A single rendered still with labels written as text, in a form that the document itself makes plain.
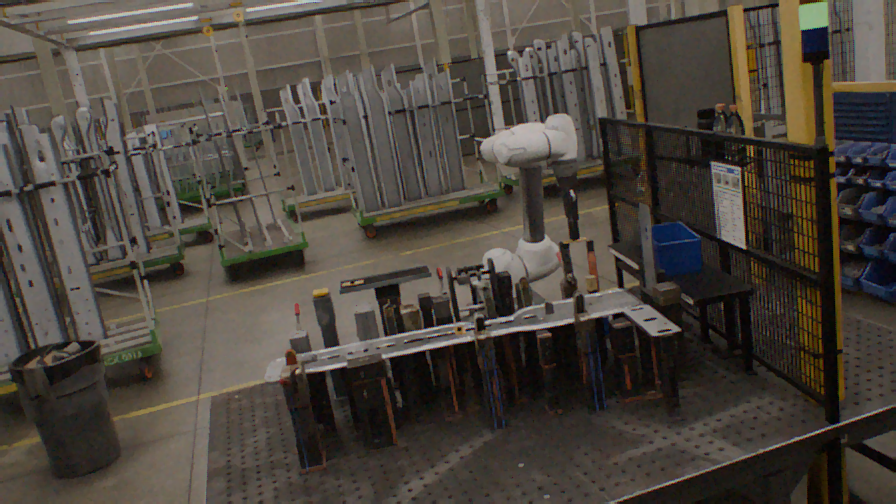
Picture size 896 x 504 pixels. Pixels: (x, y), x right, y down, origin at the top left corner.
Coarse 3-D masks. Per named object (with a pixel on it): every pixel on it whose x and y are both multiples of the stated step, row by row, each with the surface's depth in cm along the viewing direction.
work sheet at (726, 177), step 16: (720, 160) 264; (720, 176) 266; (736, 176) 255; (720, 192) 268; (736, 192) 257; (720, 208) 271; (736, 208) 259; (720, 224) 273; (736, 224) 261; (720, 240) 276; (736, 240) 263
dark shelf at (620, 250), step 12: (612, 252) 335; (624, 252) 324; (636, 264) 306; (708, 264) 289; (672, 276) 282; (684, 276) 280; (696, 276) 278; (708, 276) 275; (720, 276) 273; (684, 288) 267; (696, 288) 265; (708, 288) 263; (720, 288) 261; (732, 288) 259; (744, 288) 257; (696, 300) 255; (708, 300) 255; (720, 300) 256
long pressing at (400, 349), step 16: (544, 304) 284; (560, 304) 282; (592, 304) 276; (608, 304) 273; (624, 304) 270; (640, 304) 269; (496, 320) 276; (528, 320) 271; (544, 320) 268; (560, 320) 266; (400, 336) 277; (416, 336) 274; (448, 336) 269; (464, 336) 266; (320, 352) 275; (336, 352) 272; (368, 352) 267; (384, 352) 264; (400, 352) 262; (416, 352) 262; (272, 368) 267; (320, 368) 260; (336, 368) 260
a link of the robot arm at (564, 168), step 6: (552, 162) 262; (558, 162) 260; (564, 162) 259; (570, 162) 259; (576, 162) 261; (558, 168) 261; (564, 168) 260; (570, 168) 260; (576, 168) 261; (558, 174) 261; (564, 174) 260; (570, 174) 262
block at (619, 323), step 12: (612, 324) 259; (624, 324) 257; (612, 336) 261; (624, 336) 256; (612, 348) 263; (624, 348) 257; (624, 360) 259; (624, 372) 260; (636, 372) 260; (624, 384) 260; (636, 384) 261; (624, 396) 261; (636, 396) 262
